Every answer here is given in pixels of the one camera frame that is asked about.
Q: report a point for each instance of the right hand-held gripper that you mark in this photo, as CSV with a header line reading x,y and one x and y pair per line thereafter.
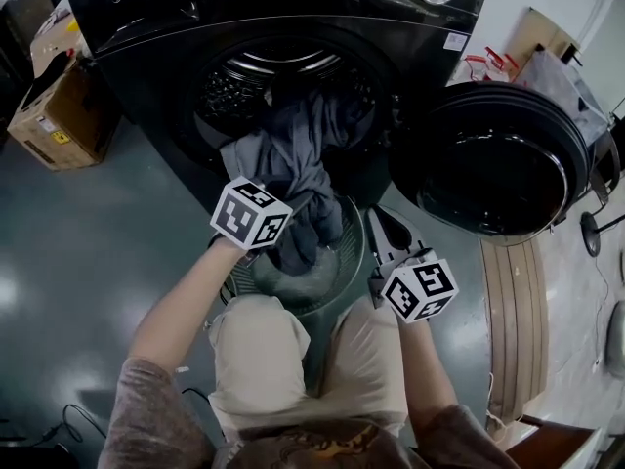
x,y
425,288

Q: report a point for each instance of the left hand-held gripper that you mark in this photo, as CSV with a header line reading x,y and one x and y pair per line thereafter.
x,y
244,213

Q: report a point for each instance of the green plastic laundry basket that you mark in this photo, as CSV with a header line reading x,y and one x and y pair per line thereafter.
x,y
351,242

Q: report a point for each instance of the dark grey clothes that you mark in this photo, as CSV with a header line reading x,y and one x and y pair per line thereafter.
x,y
303,164

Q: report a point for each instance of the black washing machine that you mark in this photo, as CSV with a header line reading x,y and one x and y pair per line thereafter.
x,y
146,52

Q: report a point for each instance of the person's left forearm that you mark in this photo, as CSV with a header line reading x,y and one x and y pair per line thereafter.
x,y
185,311

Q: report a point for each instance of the person's right forearm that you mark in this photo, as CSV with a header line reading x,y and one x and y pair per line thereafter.
x,y
427,369

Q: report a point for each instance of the round black washer door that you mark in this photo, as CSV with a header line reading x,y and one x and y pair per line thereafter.
x,y
493,183

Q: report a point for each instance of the person's beige trousers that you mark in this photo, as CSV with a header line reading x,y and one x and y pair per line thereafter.
x,y
259,359

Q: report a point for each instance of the beige grooved wooden board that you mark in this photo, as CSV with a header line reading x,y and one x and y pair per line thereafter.
x,y
517,325

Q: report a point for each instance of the open cardboard box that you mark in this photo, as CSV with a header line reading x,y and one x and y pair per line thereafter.
x,y
73,125

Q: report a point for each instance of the pile of red-lidded clear containers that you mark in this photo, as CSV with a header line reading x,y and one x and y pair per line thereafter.
x,y
488,61

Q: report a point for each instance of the black round-back chair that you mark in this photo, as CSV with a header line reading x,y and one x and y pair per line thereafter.
x,y
605,174

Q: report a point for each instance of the translucent plastic bag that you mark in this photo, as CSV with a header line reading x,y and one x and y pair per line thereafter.
x,y
556,91

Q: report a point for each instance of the person's brown printed t-shirt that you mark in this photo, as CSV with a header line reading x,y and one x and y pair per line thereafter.
x,y
146,418

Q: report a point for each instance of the white round basin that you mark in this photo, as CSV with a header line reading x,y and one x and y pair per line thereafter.
x,y
617,340

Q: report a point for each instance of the black yellow-lidded trash bin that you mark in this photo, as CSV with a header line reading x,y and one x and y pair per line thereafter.
x,y
72,24

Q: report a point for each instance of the flat cardboard panel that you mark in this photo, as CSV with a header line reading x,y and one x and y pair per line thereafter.
x,y
542,32

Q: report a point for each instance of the brown wooden cabinet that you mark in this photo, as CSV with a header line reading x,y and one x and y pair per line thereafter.
x,y
561,445

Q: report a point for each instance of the black pedestal fan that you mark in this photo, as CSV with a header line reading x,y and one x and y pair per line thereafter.
x,y
591,235

